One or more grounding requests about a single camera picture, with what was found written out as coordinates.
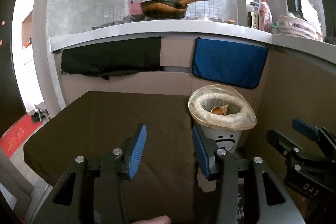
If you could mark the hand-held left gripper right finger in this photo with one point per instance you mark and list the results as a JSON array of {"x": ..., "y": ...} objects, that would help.
[{"x": 200, "y": 153}]

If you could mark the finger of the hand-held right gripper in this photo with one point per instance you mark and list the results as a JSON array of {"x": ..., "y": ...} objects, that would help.
[
  {"x": 288, "y": 146},
  {"x": 304, "y": 128}
]

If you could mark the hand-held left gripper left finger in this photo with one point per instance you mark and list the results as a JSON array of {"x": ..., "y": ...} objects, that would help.
[{"x": 136, "y": 150}]

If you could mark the white smiley-face trash bin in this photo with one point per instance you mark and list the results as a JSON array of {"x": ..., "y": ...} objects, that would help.
[{"x": 228, "y": 141}]

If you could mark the white bin with plastic liner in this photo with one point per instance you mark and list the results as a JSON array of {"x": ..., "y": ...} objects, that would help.
[{"x": 199, "y": 108}]

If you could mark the red gold-print paper cup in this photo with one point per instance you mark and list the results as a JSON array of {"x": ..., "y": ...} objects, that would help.
[{"x": 217, "y": 110}]

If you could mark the person's left hand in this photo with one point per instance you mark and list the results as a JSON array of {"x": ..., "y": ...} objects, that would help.
[{"x": 156, "y": 220}]

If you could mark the black cloth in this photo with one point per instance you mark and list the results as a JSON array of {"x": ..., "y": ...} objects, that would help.
[{"x": 110, "y": 58}]

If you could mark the blue cloth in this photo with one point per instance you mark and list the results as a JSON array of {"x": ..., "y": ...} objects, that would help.
[{"x": 228, "y": 61}]

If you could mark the white plastic basket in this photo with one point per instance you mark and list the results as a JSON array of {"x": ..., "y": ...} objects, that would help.
[{"x": 296, "y": 28}]

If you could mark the small metal rack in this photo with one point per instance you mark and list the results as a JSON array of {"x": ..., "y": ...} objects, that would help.
[{"x": 39, "y": 113}]

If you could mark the small teal container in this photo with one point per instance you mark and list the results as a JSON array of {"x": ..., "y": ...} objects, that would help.
[{"x": 275, "y": 27}]

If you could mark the white plastic bag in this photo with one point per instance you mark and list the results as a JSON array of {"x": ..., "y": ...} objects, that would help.
[{"x": 309, "y": 10}]

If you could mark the orange-capped plastic bottle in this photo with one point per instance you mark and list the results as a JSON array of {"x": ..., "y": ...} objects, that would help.
[{"x": 265, "y": 16}]

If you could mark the dark sauce bottle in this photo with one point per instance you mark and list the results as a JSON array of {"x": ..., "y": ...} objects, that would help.
[{"x": 253, "y": 19}]

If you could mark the red floor mat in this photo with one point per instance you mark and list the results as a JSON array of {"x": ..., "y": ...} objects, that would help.
[{"x": 15, "y": 140}]

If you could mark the white kitchen counter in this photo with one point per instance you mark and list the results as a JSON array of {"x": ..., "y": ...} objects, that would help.
[{"x": 157, "y": 29}]

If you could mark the black knife block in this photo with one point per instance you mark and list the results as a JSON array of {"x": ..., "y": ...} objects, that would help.
[{"x": 292, "y": 5}]

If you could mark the black refrigerator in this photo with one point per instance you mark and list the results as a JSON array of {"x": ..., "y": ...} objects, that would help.
[{"x": 10, "y": 56}]

